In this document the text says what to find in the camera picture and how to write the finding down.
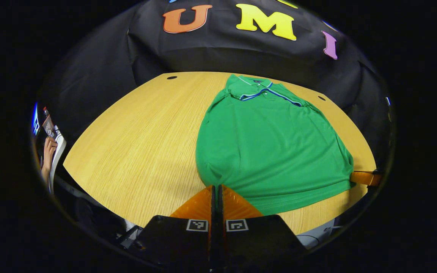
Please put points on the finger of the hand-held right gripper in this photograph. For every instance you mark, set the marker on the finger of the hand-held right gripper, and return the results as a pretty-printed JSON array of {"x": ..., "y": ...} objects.
[{"x": 366, "y": 178}]

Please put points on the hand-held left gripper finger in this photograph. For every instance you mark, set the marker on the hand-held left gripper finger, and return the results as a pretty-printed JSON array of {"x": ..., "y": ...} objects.
[
  {"x": 214, "y": 206},
  {"x": 220, "y": 206}
]

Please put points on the green T-shirt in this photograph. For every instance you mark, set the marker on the green T-shirt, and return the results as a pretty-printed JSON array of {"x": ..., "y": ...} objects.
[{"x": 271, "y": 151}]

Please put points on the grey cloth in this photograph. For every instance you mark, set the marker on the grey cloth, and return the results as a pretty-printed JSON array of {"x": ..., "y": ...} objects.
[{"x": 315, "y": 233}]

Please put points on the black backdrop cloth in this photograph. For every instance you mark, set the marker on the black backdrop cloth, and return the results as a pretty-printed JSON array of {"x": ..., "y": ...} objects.
[{"x": 222, "y": 53}]

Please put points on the small red tipped object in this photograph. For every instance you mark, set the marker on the small red tipped object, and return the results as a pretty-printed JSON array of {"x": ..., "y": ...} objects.
[{"x": 48, "y": 123}]

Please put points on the blue lit screen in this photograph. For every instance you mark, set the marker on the blue lit screen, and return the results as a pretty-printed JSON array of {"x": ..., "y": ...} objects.
[{"x": 35, "y": 119}]

